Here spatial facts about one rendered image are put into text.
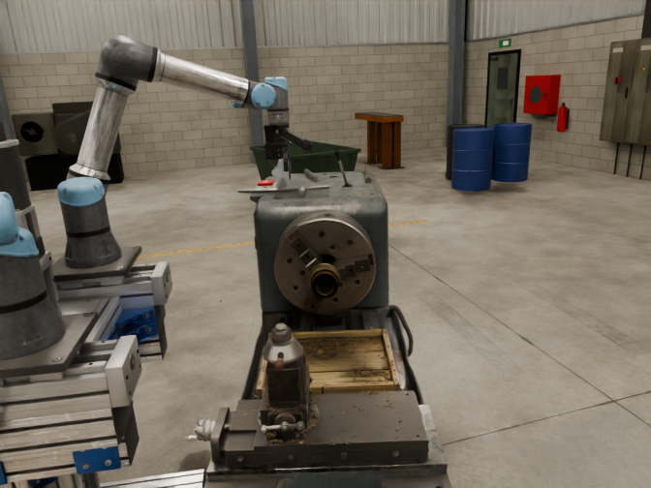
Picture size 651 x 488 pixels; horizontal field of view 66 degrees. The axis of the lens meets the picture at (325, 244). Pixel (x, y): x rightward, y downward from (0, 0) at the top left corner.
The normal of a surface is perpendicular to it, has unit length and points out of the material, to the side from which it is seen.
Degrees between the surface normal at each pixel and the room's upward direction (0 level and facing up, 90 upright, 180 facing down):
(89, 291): 90
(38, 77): 90
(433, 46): 90
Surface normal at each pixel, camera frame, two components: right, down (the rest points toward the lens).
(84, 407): 0.15, 0.29
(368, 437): -0.04, -0.95
